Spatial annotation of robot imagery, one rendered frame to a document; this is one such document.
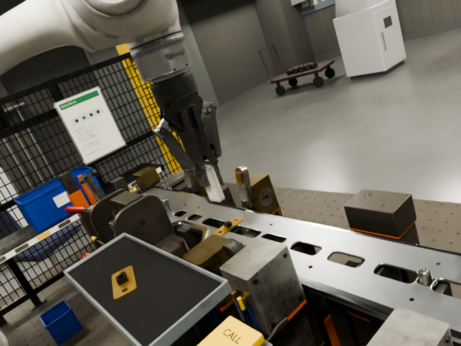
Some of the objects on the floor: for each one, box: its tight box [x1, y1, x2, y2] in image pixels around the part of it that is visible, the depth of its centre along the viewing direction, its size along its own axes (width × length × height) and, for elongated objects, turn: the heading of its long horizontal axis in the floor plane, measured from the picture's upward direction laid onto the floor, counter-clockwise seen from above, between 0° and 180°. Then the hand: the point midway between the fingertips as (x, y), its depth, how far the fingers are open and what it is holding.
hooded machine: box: [333, 0, 406, 80], centre depth 639 cm, size 78×71×154 cm
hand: (211, 183), depth 71 cm, fingers closed
